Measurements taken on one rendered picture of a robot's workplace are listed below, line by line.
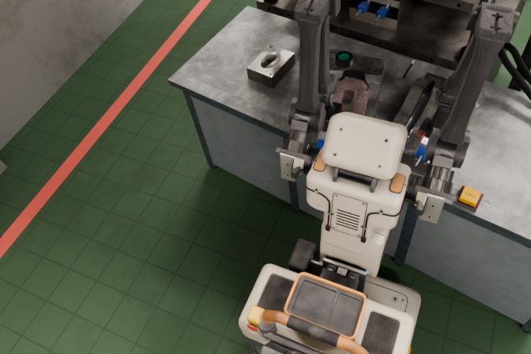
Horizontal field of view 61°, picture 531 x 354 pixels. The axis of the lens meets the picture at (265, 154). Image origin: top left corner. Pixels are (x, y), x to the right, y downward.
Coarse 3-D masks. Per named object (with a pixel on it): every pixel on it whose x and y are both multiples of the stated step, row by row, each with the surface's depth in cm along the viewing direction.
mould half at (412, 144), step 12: (420, 84) 191; (408, 96) 191; (432, 96) 187; (480, 96) 193; (408, 108) 190; (432, 108) 186; (396, 120) 187; (420, 120) 186; (408, 144) 178; (408, 156) 176; (420, 168) 177
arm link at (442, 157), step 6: (438, 144) 129; (444, 144) 129; (450, 144) 129; (456, 144) 129; (438, 150) 129; (444, 150) 129; (450, 150) 128; (432, 156) 131; (438, 156) 128; (444, 156) 128; (450, 156) 129; (432, 162) 129; (438, 162) 128; (444, 162) 128; (450, 162) 128; (450, 168) 128
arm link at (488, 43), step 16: (480, 16) 111; (496, 16) 112; (512, 16) 111; (480, 32) 109; (496, 32) 108; (480, 48) 112; (496, 48) 110; (480, 64) 114; (464, 80) 119; (480, 80) 116; (464, 96) 119; (464, 112) 121; (448, 128) 126; (464, 128) 124; (432, 144) 130; (464, 144) 127
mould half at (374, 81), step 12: (360, 60) 208; (372, 60) 207; (384, 60) 206; (336, 72) 206; (372, 72) 202; (372, 84) 203; (348, 96) 197; (372, 96) 197; (348, 108) 193; (372, 108) 191; (312, 132) 192; (312, 144) 190
